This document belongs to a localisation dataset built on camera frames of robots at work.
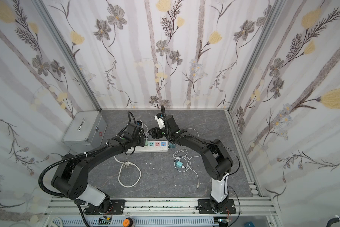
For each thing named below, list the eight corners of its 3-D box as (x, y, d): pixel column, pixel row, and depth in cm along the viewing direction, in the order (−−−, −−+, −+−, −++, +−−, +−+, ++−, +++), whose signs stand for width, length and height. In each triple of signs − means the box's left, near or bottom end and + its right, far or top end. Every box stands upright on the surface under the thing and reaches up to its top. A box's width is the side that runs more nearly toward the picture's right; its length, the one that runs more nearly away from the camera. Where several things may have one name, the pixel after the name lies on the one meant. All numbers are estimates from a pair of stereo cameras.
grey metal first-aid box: (74, 153, 96) (59, 140, 83) (88, 125, 112) (77, 110, 98) (98, 153, 96) (86, 140, 83) (108, 125, 112) (100, 111, 98)
